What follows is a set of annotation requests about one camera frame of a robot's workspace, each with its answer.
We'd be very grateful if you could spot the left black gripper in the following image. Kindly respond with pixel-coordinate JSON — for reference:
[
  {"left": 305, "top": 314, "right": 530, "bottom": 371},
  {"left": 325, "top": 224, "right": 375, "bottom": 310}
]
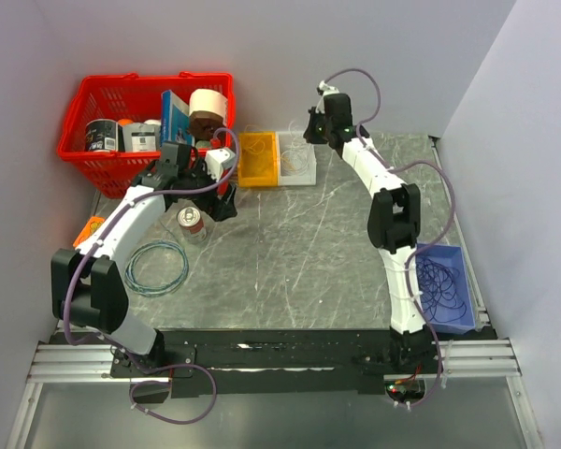
[{"left": 179, "top": 157, "right": 237, "bottom": 221}]

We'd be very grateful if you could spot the yellow cable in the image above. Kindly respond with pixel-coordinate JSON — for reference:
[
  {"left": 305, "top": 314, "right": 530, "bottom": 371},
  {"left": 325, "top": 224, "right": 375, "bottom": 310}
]
[{"left": 242, "top": 123, "right": 275, "bottom": 155}]

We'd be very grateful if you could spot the dark purple cable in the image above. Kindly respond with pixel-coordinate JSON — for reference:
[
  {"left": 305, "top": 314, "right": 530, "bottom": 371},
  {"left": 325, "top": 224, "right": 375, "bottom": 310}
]
[{"left": 415, "top": 255, "right": 468, "bottom": 324}]

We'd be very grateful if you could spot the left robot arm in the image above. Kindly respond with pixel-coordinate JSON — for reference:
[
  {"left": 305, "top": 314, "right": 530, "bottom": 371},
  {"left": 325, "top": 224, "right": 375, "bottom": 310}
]
[{"left": 50, "top": 142, "right": 238, "bottom": 376}]

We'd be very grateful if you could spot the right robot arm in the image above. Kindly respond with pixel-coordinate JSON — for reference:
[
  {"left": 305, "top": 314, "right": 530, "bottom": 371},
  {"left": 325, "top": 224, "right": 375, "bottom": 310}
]
[{"left": 303, "top": 89, "right": 429, "bottom": 373}]

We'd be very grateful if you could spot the small tin can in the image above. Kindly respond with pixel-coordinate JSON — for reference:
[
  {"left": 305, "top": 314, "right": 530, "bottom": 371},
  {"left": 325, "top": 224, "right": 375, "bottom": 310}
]
[{"left": 177, "top": 206, "right": 207, "bottom": 243}]

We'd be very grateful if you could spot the white plastic bin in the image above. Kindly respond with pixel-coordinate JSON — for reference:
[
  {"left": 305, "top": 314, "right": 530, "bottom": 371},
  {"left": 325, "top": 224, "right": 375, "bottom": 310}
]
[{"left": 277, "top": 131, "right": 317, "bottom": 187}]

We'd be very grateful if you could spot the yellow plastic bin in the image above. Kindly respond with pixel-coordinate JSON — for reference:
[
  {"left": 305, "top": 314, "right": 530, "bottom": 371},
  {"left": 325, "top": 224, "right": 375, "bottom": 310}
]
[{"left": 237, "top": 132, "right": 278, "bottom": 188}]

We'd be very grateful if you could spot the brown round object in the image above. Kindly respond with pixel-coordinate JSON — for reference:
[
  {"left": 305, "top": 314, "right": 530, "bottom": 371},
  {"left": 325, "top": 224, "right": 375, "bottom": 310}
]
[{"left": 188, "top": 110, "right": 225, "bottom": 140}]

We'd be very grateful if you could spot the blue book box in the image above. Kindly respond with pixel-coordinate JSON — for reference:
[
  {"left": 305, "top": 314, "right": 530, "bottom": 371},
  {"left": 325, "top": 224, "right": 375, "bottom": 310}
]
[{"left": 160, "top": 90, "right": 194, "bottom": 145}]

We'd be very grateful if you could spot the grey labelled can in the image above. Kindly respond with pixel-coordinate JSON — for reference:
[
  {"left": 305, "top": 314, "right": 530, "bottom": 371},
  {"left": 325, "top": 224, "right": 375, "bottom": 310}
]
[{"left": 122, "top": 123, "right": 161, "bottom": 153}]

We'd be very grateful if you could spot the white paper roll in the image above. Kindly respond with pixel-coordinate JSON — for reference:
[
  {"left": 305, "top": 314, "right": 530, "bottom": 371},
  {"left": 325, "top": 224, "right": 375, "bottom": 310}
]
[{"left": 189, "top": 89, "right": 228, "bottom": 125}]

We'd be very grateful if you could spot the orange pink snack box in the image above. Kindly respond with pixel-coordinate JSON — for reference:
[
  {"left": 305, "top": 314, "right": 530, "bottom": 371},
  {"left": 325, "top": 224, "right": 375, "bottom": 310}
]
[{"left": 73, "top": 216, "right": 105, "bottom": 247}]

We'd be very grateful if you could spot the red plastic shopping basket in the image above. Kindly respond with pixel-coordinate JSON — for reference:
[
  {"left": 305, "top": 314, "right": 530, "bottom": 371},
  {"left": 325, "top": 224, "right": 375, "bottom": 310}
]
[{"left": 57, "top": 72, "right": 236, "bottom": 199}]

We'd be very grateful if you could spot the black labelled can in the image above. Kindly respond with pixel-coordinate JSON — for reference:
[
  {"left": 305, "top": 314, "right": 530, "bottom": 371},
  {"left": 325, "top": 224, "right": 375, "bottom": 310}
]
[{"left": 84, "top": 119, "right": 119, "bottom": 152}]

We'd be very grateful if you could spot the blue plastic bin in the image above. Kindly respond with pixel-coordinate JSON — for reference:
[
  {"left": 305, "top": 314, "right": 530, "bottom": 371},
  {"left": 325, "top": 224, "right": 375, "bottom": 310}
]
[{"left": 415, "top": 244, "right": 476, "bottom": 335}]

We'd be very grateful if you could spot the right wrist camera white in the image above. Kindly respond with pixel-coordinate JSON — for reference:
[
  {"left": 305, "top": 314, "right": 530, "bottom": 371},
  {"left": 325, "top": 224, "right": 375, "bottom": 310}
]
[{"left": 316, "top": 80, "right": 339, "bottom": 97}]

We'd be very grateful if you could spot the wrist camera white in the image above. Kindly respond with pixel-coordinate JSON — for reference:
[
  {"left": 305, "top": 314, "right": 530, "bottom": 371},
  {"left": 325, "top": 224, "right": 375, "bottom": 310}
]
[
  {"left": 316, "top": 80, "right": 339, "bottom": 97},
  {"left": 205, "top": 148, "right": 236, "bottom": 181}
]

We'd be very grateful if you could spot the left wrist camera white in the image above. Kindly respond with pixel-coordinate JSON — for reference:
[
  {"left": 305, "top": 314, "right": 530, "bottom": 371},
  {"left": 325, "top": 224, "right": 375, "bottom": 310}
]
[{"left": 205, "top": 148, "right": 236, "bottom": 181}]

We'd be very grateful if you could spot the green coiled cable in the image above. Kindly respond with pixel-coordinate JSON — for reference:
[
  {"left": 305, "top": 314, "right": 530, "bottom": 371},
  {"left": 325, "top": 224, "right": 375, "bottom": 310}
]
[{"left": 123, "top": 239, "right": 190, "bottom": 297}]

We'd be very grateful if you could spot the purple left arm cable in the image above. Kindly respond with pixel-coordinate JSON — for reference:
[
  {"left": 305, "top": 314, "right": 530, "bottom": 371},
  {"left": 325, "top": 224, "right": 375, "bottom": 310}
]
[{"left": 63, "top": 126, "right": 240, "bottom": 425}]

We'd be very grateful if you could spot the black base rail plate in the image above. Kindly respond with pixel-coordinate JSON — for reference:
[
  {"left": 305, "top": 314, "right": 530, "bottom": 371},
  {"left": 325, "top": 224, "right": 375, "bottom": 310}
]
[{"left": 109, "top": 329, "right": 445, "bottom": 399}]

